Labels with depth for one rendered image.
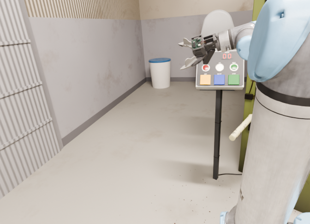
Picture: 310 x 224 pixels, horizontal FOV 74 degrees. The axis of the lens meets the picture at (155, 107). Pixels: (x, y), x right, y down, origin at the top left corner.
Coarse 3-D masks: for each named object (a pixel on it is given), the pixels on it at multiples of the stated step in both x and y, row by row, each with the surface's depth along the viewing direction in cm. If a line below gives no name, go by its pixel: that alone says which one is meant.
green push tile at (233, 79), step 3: (228, 75) 150; (231, 75) 149; (234, 75) 149; (237, 75) 148; (228, 78) 150; (231, 78) 149; (234, 78) 148; (237, 78) 148; (228, 81) 149; (231, 81) 149; (234, 81) 148; (237, 81) 148; (228, 84) 149; (231, 84) 148; (234, 84) 148; (237, 84) 147
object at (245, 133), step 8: (256, 0) 150; (264, 0) 147; (256, 8) 151; (256, 16) 153; (248, 80) 172; (248, 88) 174; (248, 104) 178; (248, 112) 180; (248, 136) 187; (240, 152) 198; (240, 160) 200; (240, 168) 203
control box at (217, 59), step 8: (216, 56) 155; (224, 56) 153; (232, 56) 152; (200, 64) 157; (208, 64) 156; (216, 64) 154; (224, 64) 153; (240, 64) 149; (200, 72) 156; (208, 72) 155; (216, 72) 153; (224, 72) 152; (232, 72) 150; (240, 72) 149; (240, 80) 148; (200, 88) 159; (208, 88) 157; (216, 88) 156; (224, 88) 154; (232, 88) 152; (240, 88) 150
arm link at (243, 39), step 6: (246, 30) 80; (252, 30) 80; (240, 36) 80; (246, 36) 76; (240, 42) 76; (246, 42) 75; (240, 48) 77; (246, 48) 76; (240, 54) 78; (246, 54) 77; (246, 60) 79
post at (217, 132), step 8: (216, 96) 169; (216, 104) 171; (216, 112) 173; (216, 120) 176; (216, 128) 178; (216, 136) 181; (216, 144) 184; (216, 152) 187; (216, 160) 189; (216, 168) 192; (216, 176) 196
